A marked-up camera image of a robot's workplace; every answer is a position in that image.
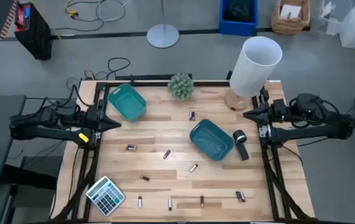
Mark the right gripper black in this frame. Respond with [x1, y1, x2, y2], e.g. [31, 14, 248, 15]
[242, 104, 277, 124]

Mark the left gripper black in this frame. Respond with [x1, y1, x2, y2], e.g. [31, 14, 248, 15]
[85, 105, 122, 138]

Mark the light teal plastic bin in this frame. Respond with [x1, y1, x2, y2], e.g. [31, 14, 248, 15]
[108, 83, 148, 123]

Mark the white shade wooden base lamp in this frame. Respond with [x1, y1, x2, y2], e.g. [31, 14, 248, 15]
[223, 36, 283, 111]

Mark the dark teal plastic bin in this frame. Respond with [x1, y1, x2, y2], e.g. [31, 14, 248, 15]
[189, 119, 235, 162]

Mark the grey desk calculator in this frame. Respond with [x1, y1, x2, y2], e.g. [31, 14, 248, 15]
[85, 175, 126, 217]

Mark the green succulent in pot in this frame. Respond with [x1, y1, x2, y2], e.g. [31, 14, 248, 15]
[167, 72, 195, 101]

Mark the blue plastic crate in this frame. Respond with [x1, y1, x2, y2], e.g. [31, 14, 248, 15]
[219, 0, 259, 37]

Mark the wicker basket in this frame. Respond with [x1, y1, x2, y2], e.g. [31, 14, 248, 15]
[270, 0, 311, 35]

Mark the grey round floor stand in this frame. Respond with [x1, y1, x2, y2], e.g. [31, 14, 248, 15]
[146, 0, 180, 49]

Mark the black bag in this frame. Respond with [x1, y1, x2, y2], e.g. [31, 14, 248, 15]
[223, 0, 254, 22]

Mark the white paper box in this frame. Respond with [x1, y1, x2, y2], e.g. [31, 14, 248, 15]
[280, 4, 302, 19]

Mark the black red tool case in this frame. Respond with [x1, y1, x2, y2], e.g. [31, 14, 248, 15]
[14, 2, 53, 60]

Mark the clear plastic container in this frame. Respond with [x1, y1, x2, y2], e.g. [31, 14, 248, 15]
[309, 0, 354, 39]

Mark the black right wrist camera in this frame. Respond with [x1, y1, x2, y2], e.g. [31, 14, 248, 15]
[272, 98, 288, 113]

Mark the black looped floor cable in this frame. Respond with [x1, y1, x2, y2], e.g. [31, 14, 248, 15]
[66, 57, 131, 91]

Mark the long yellow cable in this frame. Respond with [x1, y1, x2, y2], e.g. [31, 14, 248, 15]
[55, 34, 96, 80]

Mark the white floor cable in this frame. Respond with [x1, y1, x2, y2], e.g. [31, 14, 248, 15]
[95, 0, 129, 22]

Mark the yellow plug cable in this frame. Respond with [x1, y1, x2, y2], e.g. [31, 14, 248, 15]
[65, 0, 80, 17]

